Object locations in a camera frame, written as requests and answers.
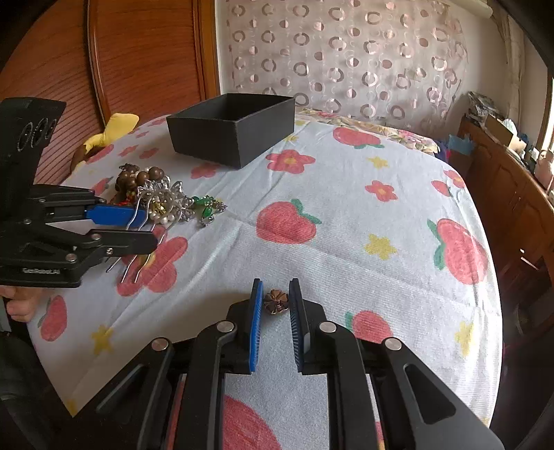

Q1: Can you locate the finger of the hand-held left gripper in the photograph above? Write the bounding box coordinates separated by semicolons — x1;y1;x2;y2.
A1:
65;229;158;270
32;185;149;229

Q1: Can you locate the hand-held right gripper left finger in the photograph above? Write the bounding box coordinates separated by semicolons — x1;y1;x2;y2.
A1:
71;278;265;450

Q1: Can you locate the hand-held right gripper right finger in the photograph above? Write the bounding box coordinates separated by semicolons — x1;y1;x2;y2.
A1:
288;278;507;450

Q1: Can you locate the brown flower brooch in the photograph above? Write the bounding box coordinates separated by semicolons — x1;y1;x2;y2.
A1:
263;289;290;316

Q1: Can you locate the silver pearl hair comb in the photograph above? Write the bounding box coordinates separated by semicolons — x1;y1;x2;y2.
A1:
106;179;196;285

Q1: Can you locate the black box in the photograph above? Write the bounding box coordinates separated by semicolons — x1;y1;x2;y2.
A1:
167;93;296;169

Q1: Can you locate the green bead jewelry piece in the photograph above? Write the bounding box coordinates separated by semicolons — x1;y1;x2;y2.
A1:
190;196;228;228

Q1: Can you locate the person's left hand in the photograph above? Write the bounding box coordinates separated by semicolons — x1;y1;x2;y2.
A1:
0;286;44;323

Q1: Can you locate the yellow plush toy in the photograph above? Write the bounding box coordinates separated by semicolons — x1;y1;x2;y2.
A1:
71;112;140;172

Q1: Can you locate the strawberry printed blanket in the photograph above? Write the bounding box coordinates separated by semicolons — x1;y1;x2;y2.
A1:
26;110;505;450

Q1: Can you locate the wooden headboard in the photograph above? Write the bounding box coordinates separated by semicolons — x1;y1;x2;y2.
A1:
0;0;221;188

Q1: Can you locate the floral bed sheet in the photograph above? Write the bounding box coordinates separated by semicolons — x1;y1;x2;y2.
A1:
295;108;439;155

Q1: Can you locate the wooden cabinet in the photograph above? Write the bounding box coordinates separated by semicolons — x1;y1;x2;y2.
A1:
449;115;554;284

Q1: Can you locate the blue cloth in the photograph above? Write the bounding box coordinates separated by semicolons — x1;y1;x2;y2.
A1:
447;134;475;155

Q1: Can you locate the cardboard box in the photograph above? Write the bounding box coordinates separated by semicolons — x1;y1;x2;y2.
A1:
484;114;525;150

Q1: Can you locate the wooden bead bracelet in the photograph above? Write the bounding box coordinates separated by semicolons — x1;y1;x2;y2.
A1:
113;163;172;204

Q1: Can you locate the ring patterned curtain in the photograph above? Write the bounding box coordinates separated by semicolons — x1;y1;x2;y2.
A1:
216;0;472;131

